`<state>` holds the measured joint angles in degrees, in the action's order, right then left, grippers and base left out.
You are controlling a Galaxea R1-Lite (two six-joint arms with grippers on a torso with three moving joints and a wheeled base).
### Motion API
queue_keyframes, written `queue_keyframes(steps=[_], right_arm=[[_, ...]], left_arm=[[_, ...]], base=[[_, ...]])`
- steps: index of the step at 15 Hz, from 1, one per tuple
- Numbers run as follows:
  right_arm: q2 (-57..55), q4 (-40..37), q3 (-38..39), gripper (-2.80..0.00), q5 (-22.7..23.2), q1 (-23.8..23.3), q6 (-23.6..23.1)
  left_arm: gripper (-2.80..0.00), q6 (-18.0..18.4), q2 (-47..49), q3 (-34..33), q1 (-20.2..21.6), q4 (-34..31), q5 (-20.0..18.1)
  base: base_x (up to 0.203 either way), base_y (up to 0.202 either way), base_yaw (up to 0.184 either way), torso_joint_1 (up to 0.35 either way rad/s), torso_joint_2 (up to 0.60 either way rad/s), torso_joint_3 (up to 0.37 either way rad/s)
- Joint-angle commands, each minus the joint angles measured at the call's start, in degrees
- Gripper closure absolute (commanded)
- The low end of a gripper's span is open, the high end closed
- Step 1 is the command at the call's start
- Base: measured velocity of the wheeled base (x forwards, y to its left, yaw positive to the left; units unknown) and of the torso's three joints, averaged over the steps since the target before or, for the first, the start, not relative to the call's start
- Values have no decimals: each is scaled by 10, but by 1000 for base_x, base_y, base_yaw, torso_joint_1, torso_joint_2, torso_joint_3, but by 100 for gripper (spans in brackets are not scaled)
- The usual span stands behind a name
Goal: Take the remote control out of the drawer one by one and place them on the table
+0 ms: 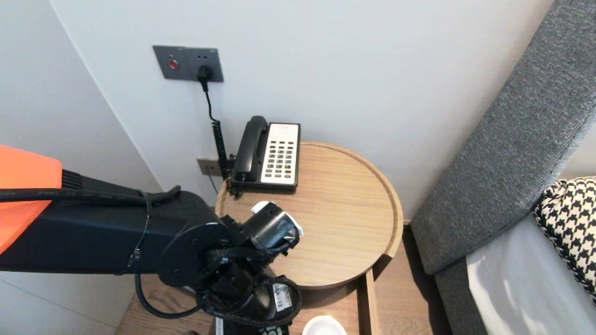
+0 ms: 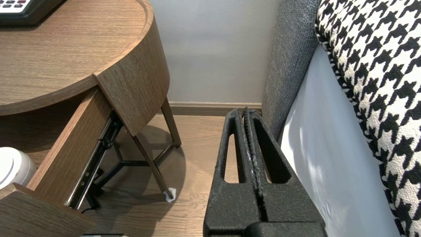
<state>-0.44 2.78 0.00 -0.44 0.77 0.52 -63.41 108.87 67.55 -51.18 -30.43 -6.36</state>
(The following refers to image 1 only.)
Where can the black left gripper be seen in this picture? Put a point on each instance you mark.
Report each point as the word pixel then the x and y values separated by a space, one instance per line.
pixel 270 228

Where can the black remote control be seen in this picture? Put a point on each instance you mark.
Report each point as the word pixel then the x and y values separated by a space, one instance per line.
pixel 272 331

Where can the white round lidded box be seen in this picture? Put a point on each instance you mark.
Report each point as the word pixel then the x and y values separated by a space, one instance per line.
pixel 323 328

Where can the curved front wooden drawer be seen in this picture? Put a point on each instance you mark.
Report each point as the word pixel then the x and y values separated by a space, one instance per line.
pixel 368 302

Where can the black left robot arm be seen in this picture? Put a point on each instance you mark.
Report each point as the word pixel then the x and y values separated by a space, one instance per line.
pixel 93 237

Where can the white left wrist end plate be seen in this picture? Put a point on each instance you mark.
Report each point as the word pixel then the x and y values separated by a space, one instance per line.
pixel 260 205

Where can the round wooden side table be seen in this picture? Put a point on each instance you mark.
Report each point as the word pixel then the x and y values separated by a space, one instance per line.
pixel 335 209

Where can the black and white desk telephone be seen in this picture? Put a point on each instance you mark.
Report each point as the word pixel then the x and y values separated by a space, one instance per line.
pixel 281 156

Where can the black telephone handset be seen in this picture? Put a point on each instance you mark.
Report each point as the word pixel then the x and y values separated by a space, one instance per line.
pixel 251 144

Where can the black power plug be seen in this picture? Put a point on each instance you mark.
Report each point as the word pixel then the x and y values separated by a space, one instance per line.
pixel 205 73

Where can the grey upholstered headboard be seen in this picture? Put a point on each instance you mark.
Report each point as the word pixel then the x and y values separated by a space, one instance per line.
pixel 503 163

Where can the black white houndstooth pillow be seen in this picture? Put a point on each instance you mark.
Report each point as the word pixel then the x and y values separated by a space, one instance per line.
pixel 570 223

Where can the beige wall phone socket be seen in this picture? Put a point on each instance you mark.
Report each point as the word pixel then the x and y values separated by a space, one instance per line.
pixel 207 166

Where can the grey wall power socket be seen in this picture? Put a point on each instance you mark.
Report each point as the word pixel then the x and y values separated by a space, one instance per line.
pixel 211 57

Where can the grey switch plate red button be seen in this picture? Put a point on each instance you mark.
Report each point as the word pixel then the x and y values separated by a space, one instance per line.
pixel 169 62

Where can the grey fabric bed frame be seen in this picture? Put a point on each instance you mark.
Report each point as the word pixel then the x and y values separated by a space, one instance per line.
pixel 458 302

